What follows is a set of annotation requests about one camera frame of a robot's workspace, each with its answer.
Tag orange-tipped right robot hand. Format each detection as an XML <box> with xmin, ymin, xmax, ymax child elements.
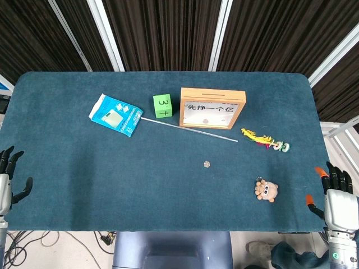
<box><xmin>306</xmin><ymin>161</ymin><xmax>359</xmax><ymax>234</ymax></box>

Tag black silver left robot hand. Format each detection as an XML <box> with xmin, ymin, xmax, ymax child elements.
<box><xmin>0</xmin><ymin>145</ymin><xmax>33</xmax><ymax>217</ymax></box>

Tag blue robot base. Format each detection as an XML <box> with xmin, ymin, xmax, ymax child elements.
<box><xmin>112</xmin><ymin>231</ymin><xmax>234</xmax><ymax>269</ymax></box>

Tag wooden coin box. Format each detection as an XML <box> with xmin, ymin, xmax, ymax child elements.
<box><xmin>179</xmin><ymin>87</ymin><xmax>247</xmax><ymax>130</ymax></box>

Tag blue jeans leg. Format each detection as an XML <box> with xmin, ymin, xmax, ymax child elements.
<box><xmin>270</xmin><ymin>242</ymin><xmax>330</xmax><ymax>269</ymax></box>

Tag black screen device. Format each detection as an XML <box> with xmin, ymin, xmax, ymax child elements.
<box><xmin>0</xmin><ymin>95</ymin><xmax>11</xmax><ymax>114</ymax></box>

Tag grey shoe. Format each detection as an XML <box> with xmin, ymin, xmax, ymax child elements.
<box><xmin>246</xmin><ymin>240</ymin><xmax>274</xmax><ymax>260</ymax></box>

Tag yellow feather shuttlecock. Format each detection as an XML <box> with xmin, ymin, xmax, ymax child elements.
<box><xmin>241</xmin><ymin>128</ymin><xmax>291</xmax><ymax>154</ymax></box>

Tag teal felt table cloth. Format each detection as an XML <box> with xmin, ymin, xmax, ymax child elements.
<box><xmin>0</xmin><ymin>71</ymin><xmax>344</xmax><ymax>233</ymax></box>

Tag white blue board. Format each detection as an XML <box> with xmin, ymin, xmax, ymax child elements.
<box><xmin>0</xmin><ymin>74</ymin><xmax>15</xmax><ymax>93</ymax></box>

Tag dark corrugated panel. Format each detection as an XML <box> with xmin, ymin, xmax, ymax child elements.
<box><xmin>102</xmin><ymin>0</ymin><xmax>222</xmax><ymax>72</ymax></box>
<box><xmin>0</xmin><ymin>0</ymin><xmax>88</xmax><ymax>85</ymax></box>
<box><xmin>217</xmin><ymin>0</ymin><xmax>359</xmax><ymax>78</ymax></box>
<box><xmin>53</xmin><ymin>0</ymin><xmax>114</xmax><ymax>72</ymax></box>
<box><xmin>311</xmin><ymin>52</ymin><xmax>359</xmax><ymax>124</ymax></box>

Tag blue tissue packet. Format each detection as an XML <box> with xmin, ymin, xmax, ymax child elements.
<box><xmin>88</xmin><ymin>93</ymin><xmax>144</xmax><ymax>138</ymax></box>

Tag thin metal rod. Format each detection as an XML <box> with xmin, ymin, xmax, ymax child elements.
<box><xmin>141</xmin><ymin>117</ymin><xmax>239</xmax><ymax>143</ymax></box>

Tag green numbered foam cube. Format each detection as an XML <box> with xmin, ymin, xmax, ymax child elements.
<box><xmin>153</xmin><ymin>94</ymin><xmax>173</xmax><ymax>119</ymax></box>

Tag floor cables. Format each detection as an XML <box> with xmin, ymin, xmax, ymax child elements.
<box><xmin>0</xmin><ymin>230</ymin><xmax>116</xmax><ymax>269</ymax></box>

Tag aluminium frame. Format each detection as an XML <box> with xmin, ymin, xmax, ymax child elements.
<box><xmin>319</xmin><ymin>116</ymin><xmax>359</xmax><ymax>169</ymax></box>

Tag brown plush keychain toy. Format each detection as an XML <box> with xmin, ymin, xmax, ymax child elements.
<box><xmin>254</xmin><ymin>177</ymin><xmax>279</xmax><ymax>203</ymax></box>

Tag white partition post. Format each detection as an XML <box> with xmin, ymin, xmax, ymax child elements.
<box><xmin>208</xmin><ymin>0</ymin><xmax>233</xmax><ymax>72</ymax></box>
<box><xmin>307</xmin><ymin>24</ymin><xmax>359</xmax><ymax>87</ymax></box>
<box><xmin>86</xmin><ymin>0</ymin><xmax>126</xmax><ymax>72</ymax></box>

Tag thin grey partition post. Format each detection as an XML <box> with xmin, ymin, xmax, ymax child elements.
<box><xmin>47</xmin><ymin>0</ymin><xmax>93</xmax><ymax>72</ymax></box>

